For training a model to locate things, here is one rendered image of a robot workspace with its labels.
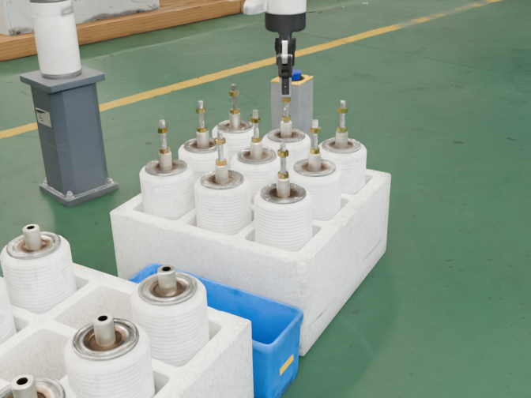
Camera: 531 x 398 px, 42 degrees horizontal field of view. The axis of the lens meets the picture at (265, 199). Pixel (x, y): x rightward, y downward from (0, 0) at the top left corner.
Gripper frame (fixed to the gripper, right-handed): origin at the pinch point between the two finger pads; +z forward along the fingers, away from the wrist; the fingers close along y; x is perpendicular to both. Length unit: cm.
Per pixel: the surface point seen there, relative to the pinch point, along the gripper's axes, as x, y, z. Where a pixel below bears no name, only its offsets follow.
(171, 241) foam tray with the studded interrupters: 18.9, -25.6, 19.9
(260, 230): 3.2, -29.3, 15.6
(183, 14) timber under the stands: 59, 226, 31
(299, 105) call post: -2.6, 14.3, 8.6
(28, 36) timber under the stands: 117, 164, 28
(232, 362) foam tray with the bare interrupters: 5, -56, 21
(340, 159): -10.5, -9.8, 10.9
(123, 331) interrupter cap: 17, -64, 10
